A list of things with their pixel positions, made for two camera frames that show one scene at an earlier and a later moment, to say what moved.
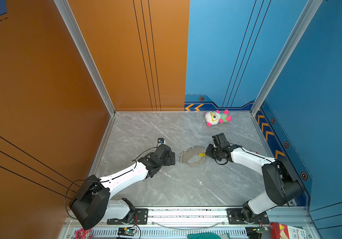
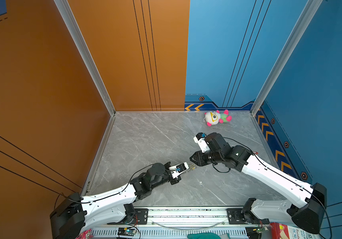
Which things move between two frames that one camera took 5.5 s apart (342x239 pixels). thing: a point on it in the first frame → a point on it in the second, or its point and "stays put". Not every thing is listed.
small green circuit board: [126, 231] stays put
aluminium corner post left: [77, 31] stays put
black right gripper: [208, 152] → [198, 158]
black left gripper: [169, 161] → [174, 181]
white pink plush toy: [213, 117] stays put
